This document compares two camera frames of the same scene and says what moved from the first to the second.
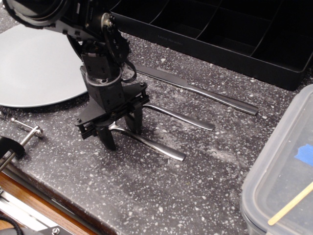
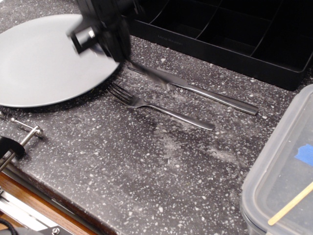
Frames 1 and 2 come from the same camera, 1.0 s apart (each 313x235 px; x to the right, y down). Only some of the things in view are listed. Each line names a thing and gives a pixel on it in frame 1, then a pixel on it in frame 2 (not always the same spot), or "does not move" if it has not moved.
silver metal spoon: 150,143 → 165,85
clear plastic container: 277,192 does not move
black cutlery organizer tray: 271,40 does not move
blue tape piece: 305,152 does not move
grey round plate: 38,67 does not move
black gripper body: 109,101 → 105,27
